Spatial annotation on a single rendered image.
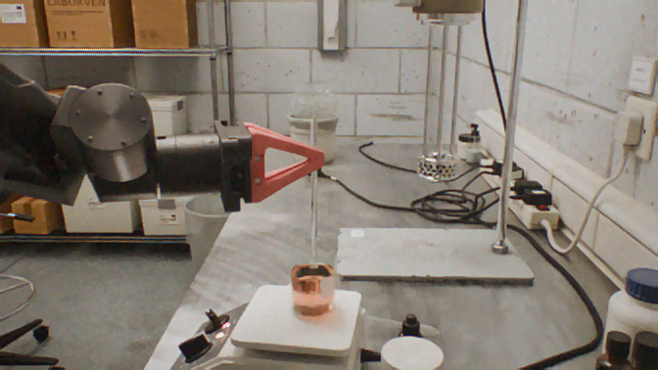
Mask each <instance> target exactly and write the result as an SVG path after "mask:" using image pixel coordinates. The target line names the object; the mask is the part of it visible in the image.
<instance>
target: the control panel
mask: <svg viewBox="0 0 658 370"><path fill-rule="evenodd" d="M250 302H251V301H247V302H245V303H243V304H241V305H239V306H237V307H234V308H232V309H230V310H228V312H226V313H223V314H221V315H224V314H227V315H229V316H230V319H229V321H228V322H227V323H229V325H228V326H227V327H224V328H222V326H221V327H220V328H219V329H217V330H215V331H214V333H211V334H208V335H207V334H206V333H205V329H206V327H207V326H208V325H209V324H210V323H211V322H210V321H207V322H204V323H202V324H201V325H200V327H199V328H198V331H197V332H196V333H195V335H194V336H193V337H195V336H197V335H199V334H201V333H204V334H206V336H207V337H208V339H209V340H210V341H211V342H212V347H211V349H210V350H209V352H208V353H206V354H204V355H203V356H202V357H200V358H199V359H197V360H195V361H193V362H190V363H187V362H185V361H184V356H183V355H182V353H180V354H179V356H178V357H177V359H176V360H175V361H174V363H173V364H172V366H171V367H170V369H169V370H189V369H191V368H194V367H196V366H198V365H200V364H203V363H205V362H207V361H210V360H213V359H215V358H217V357H218V356H219V353H220V351H221V350H222V348H223V346H224V345H225V343H226V341H228V340H229V338H230V336H231V334H232V331H233V330H234V328H235V326H236V325H237V323H238V321H239V320H240V318H241V316H242V315H243V313H244V310H245V309H246V307H247V305H248V304H250ZM221 315H218V316H217V317H219V316H221ZM220 333H222V336H220V337H219V338H217V337H216V336H217V335H218V334H220Z"/></svg>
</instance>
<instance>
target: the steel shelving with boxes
mask: <svg viewBox="0 0 658 370"><path fill-rule="evenodd" d="M223 1H224V21H225V22H226V45H222V44H220V45H217V44H215V43H214V23H213V3H212V0H207V4H208V23H209V42H210V45H209V44H206V45H204V44H201V45H198V38H197V18H196V1H195V0H0V51H7V52H11V51H13V52H16V51H26V52H29V51H31V52H33V51H45V52H47V51H49V52H52V51H64V52H66V51H68V52H71V51H82V52H84V51H86V52H88V51H101V52H103V51H105V52H107V51H119V52H121V51H122V52H125V51H138V52H140V51H141V52H144V51H157V52H159V51H160V52H163V51H174V52H177V51H178V52H180V51H193V52H195V51H196V52H198V51H209V54H208V55H205V54H202V53H200V54H202V55H190V54H193V52H190V54H187V55H186V53H183V52H181V53H183V55H175V54H171V53H174V52H171V53H165V54H153V53H157V52H153V53H150V54H149V53H147V52H144V53H147V54H135V53H138V52H135V53H128V52H125V53H128V54H117V53H119V52H117V53H110V52H107V53H110V54H98V53H101V52H98V53H91V52H89V53H91V54H79V53H82V52H79V53H73V54H61V53H64V52H61V53H55V52H52V53H55V54H41V53H45V52H41V53H36V52H34V53H36V54H23V53H26V52H23V53H19V54H5V53H7V52H5V53H0V55H158V57H209V58H210V61H211V95H212V114H213V120H219V114H218V102H217V83H216V62H215V61H216V56H218V55H221V54H225V53H227V66H228V88H229V110H230V126H235V112H234V89H233V66H232V53H233V48H232V46H233V45H232V43H231V20H230V0H223ZM225 48H226V49H225ZM217 50H219V53H220V50H221V53H220V54H219V53H218V52H217ZM224 51H225V52H224ZM16 53H18V52H16ZM71 53H72V52H71ZM163 53H164V52H163ZM216 53H218V54H216ZM143 96H144V97H145V98H146V100H147V101H148V103H149V106H150V109H152V113H153V120H154V125H155V133H156V140H157V136H167V135H185V134H186V133H189V132H190V133H192V132H196V133H197V132H201V133H200V134H203V133H205V132H206V133H208V132H209V133H208V134H210V133H211V132H213V131H204V130H203V131H200V130H199V131H194V130H193V131H186V105H187V104H186V96H156V95H143ZM202 132H203V133H202ZM190 133H189V134H190ZM196 133H193V134H196ZM206 133H205V134H206ZM190 198H192V197H182V198H167V199H161V195H160V189H158V198H157V199H153V200H138V201H122V202H107V203H100V201H99V199H98V197H97V195H96V192H95V190H94V188H93V186H92V183H90V182H89V179H88V177H87V175H86V173H85V176H84V179H83V182H82V185H81V188H80V190H79V193H78V196H77V198H76V201H75V203H74V207H69V206H64V205H60V204H54V202H50V201H45V200H41V199H36V198H32V197H28V196H24V195H20V194H17V193H13V192H11V196H10V198H9V199H8V200H7V202H6V203H4V204H3V205H1V206H0V211H2V212H8V213H13V214H17V213H21V214H28V215H34V216H35V219H34V220H33V221H32V222H30V221H24V220H18V219H14V218H13V217H12V216H7V215H0V233H1V234H2V233H4V232H5V231H8V230H12V231H13V230H16V231H15V232H16V233H17V234H18V233H27V234H28V233H31V235H32V234H36V235H37V234H42V235H43V234H47V235H48V234H49V233H50V232H52V231H53V230H58V231H59V230H63V231H64V230H67V231H66V232H69V233H73V234H75V233H79V234H80V233H84V234H85V233H89V234H90V233H95V234H96V233H100V234H101V233H105V234H106V233H110V234H111V233H133V232H134V230H137V231H138V230H142V231H143V230H144V236H148V237H149V236H154V237H155V236H159V237H160V236H168V237H167V238H164V237H162V238H159V237H158V238H154V237H153V238H148V237H147V238H146V237H144V236H143V237H139V236H138V237H134V236H133V237H128V236H127V237H107V236H106V237H102V236H101V237H97V236H98V235H97V236H96V237H91V236H92V235H91V236H90V237H86V236H87V235H86V236H85V237H81V236H82V235H81V236H80V237H76V236H77V235H76V236H74V237H71V235H70V236H69V237H66V236H67V235H66V236H65V237H61V236H62V235H61V236H60V237H55V236H56V235H55V236H51V235H50V236H46V235H45V236H41V235H39V236H35V235H34V236H30V235H29V236H26V235H27V234H26V235H24V236H20V235H19V236H15V235H14V236H10V235H9V236H4V235H3V236H0V237H4V238H9V237H21V238H25V237H33V238H35V239H37V238H42V239H44V238H53V239H55V238H57V239H61V238H70V239H72V238H74V239H77V238H87V239H92V238H105V239H109V238H122V239H125V240H128V239H137V240H139V239H142V240H144V239H154V240H157V239H159V240H160V239H170V240H177V239H186V238H184V237H185V236H186V233H185V216H184V207H183V204H184V202H185V201H186V200H188V199H190ZM142 221H143V222H142ZM63 223H66V228H67V229H66V228H65V229H62V228H63V227H64V225H65V224H64V225H63V227H62V228H60V229H56V228H59V227H60V225H62V224H63ZM140 223H143V225H142V226H143V228H144V229H140V228H141V227H142V226H141V227H140V228H139V229H136V228H137V227H138V225H139V224H140ZM14 227H15V229H12V228H14ZM58 231H56V232H58ZM63 231H61V232H63ZM137 231H136V233H137ZM142 231H141V233H142ZM15 232H14V233H15ZM61 232H60V233H61ZM66 232H65V233H66ZM60 233H59V234H60ZM65 233H64V234H65ZM141 233H140V234H141ZM1 234H0V235H1ZM17 234H16V235H17ZM59 234H58V235H59ZM64 234H63V235H64ZM79 234H78V235H79ZM84 234H83V235H84ZM89 234H88V235H89ZM95 234H94V235H95ZM100 234H99V235H100ZM105 234H104V235H105ZM110 234H109V235H110ZM169 236H174V237H175V236H179V237H180V236H184V237H183V238H179V237H178V238H174V237H172V238H169ZM18 239H20V238H18ZM18 239H13V240H0V241H48V242H137V243H186V242H185V241H186V240H185V241H180V240H177V241H180V242H168V241H170V240H167V241H164V242H159V241H154V240H150V241H147V240H145V241H136V240H134V241H131V240H128V241H119V240H112V239H109V240H111V241H101V240H97V241H84V240H87V239H84V240H80V239H77V240H80V241H70V239H66V240H64V239H61V240H52V239H50V240H47V239H45V240H34V239H32V240H31V239H28V238H26V239H28V240H18Z"/></svg>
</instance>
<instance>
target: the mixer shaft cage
mask: <svg viewBox="0 0 658 370"><path fill-rule="evenodd" d="M462 27H463V25H459V26H458V32H457V48H456V65H455V81H454V96H453V110H452V113H451V129H450V144H449V152H448V151H443V149H442V134H443V116H444V98H445V82H446V64H447V41H448V40H449V25H443V33H442V60H441V79H440V97H439V114H438V133H437V149H435V150H433V151H427V141H428V121H429V110H430V103H431V82H432V63H433V43H434V26H433V25H432V24H430V31H429V52H428V71H426V92H425V113H424V133H423V151H422V152H419V153H418V154H417V160H418V161H419V165H418V171H417V175H418V176H420V177H422V178H426V179H433V180H449V179H453V178H456V177H457V176H458V174H457V164H458V163H459V162H460V156H459V154H457V153H454V152H453V151H455V136H456V121H457V105H458V89H459V74H460V59H461V43H462ZM437 175H439V176H438V177H437Z"/></svg>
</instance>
